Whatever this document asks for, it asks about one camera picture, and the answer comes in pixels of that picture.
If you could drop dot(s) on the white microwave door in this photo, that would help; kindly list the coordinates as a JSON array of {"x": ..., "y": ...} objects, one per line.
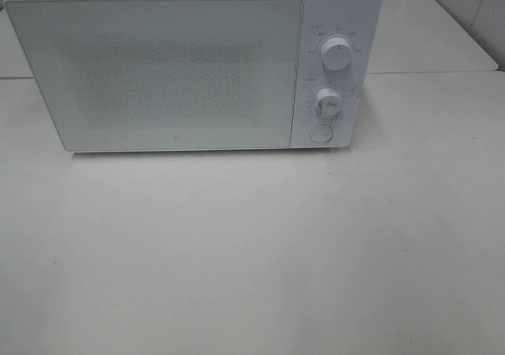
[{"x": 164, "y": 75}]

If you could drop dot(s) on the white upper power knob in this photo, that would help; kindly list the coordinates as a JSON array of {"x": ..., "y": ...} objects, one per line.
[{"x": 336, "y": 52}]

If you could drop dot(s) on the white microwave oven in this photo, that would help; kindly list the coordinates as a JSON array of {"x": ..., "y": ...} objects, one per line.
[{"x": 357, "y": 20}]

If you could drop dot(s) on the round white door button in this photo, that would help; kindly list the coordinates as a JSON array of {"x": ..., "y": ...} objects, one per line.
[{"x": 321, "y": 134}]

